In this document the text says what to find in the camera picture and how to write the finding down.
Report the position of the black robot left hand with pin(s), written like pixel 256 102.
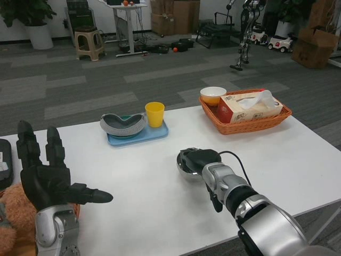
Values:
pixel 45 184

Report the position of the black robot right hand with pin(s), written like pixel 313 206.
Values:
pixel 202 158

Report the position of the shiny metal bowl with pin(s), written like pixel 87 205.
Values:
pixel 183 173

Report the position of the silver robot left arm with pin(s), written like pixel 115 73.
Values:
pixel 58 232

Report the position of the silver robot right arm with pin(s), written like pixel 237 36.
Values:
pixel 266 218

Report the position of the white and orange ceramic bowl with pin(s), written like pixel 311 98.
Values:
pixel 210 93

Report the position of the brown teddy bear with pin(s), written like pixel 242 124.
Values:
pixel 16 213

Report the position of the black hard case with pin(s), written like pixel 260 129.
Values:
pixel 5 165

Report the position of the light blue plastic tray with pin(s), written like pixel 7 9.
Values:
pixel 157 133

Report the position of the orange wicker basket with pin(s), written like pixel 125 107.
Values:
pixel 247 126

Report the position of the red and beige tissue box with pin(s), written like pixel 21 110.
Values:
pixel 239 114

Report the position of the yellow plastic cup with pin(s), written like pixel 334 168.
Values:
pixel 154 116

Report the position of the grey knitted heart-shaped basket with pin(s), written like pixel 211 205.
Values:
pixel 125 130

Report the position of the teal plate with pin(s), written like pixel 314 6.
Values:
pixel 127 116

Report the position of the flat black equipment bag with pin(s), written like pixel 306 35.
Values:
pixel 160 49

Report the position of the black folding chair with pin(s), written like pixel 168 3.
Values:
pixel 215 30

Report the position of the silver black humanoid robot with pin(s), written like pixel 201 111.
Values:
pixel 246 32

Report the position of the white toy ride-on car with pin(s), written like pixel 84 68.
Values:
pixel 279 44
pixel 259 36

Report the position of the stacked open cardboard boxes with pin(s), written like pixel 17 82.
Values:
pixel 162 21

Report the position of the leafy plant in white pot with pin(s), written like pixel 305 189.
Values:
pixel 40 37
pixel 285 29

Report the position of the grey computer tower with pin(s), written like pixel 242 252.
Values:
pixel 123 32

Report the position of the white standing desk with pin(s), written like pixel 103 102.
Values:
pixel 129 26

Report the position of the brown cardboard box pile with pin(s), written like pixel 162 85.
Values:
pixel 311 50

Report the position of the beige plastic stool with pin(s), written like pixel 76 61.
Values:
pixel 89 33

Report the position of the small black box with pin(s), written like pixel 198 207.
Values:
pixel 138 1

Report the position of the black and green crate stack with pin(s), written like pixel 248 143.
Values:
pixel 80 16

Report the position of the black equipment boxes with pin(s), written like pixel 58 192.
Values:
pixel 114 2

